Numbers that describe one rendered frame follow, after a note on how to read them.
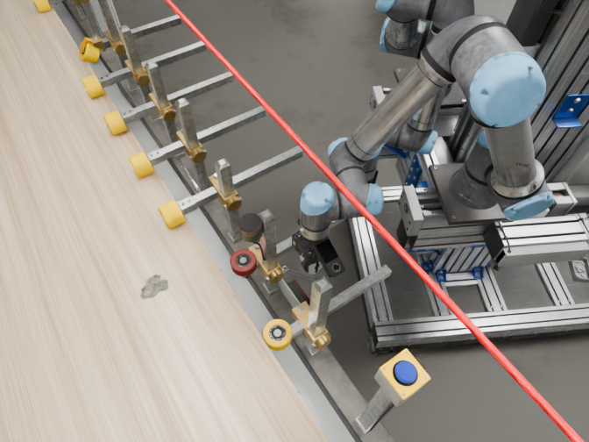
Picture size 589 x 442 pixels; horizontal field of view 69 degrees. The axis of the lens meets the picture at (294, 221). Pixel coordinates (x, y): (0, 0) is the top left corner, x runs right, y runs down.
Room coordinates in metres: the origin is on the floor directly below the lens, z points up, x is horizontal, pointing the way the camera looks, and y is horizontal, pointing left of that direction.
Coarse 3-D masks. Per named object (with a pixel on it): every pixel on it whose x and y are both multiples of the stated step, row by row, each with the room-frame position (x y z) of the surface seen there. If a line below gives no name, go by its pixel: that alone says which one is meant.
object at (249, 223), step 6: (246, 216) 0.64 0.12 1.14; (252, 216) 0.64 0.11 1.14; (240, 222) 0.62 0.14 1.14; (246, 222) 0.62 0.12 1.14; (252, 222) 0.62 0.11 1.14; (258, 222) 0.62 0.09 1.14; (246, 228) 0.60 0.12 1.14; (252, 228) 0.60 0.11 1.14; (258, 228) 0.60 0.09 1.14; (264, 234) 0.62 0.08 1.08; (264, 258) 0.63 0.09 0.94
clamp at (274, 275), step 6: (252, 246) 0.71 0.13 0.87; (252, 252) 0.69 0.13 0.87; (258, 252) 0.69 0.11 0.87; (258, 258) 0.67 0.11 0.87; (264, 270) 0.63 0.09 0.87; (270, 270) 0.62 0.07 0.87; (276, 270) 0.62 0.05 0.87; (270, 276) 0.61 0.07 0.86; (276, 276) 0.61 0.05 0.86; (282, 276) 0.62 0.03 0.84; (276, 282) 0.60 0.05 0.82
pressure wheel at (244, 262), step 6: (240, 252) 0.67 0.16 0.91; (246, 252) 0.67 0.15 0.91; (234, 258) 0.64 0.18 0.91; (240, 258) 0.65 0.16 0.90; (246, 258) 0.65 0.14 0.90; (252, 258) 0.65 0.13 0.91; (234, 264) 0.62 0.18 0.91; (240, 264) 0.63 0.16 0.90; (246, 264) 0.62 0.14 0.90; (252, 264) 0.62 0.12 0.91; (234, 270) 0.61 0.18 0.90; (240, 270) 0.60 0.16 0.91; (246, 270) 0.60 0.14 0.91; (252, 270) 0.61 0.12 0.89; (246, 276) 0.63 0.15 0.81
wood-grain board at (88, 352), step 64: (0, 0) 2.10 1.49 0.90; (0, 64) 1.59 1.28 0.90; (64, 64) 1.59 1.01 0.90; (0, 128) 1.20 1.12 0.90; (64, 128) 1.20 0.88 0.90; (128, 128) 1.21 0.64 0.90; (0, 192) 0.89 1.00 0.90; (64, 192) 0.89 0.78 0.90; (128, 192) 0.90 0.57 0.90; (0, 256) 0.64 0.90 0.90; (64, 256) 0.64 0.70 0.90; (128, 256) 0.65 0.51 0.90; (192, 256) 0.65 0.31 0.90; (0, 320) 0.44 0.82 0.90; (64, 320) 0.44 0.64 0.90; (128, 320) 0.44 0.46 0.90; (192, 320) 0.45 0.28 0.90; (0, 384) 0.27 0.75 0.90; (64, 384) 0.27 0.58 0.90; (128, 384) 0.27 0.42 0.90; (192, 384) 0.27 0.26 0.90; (256, 384) 0.28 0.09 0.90
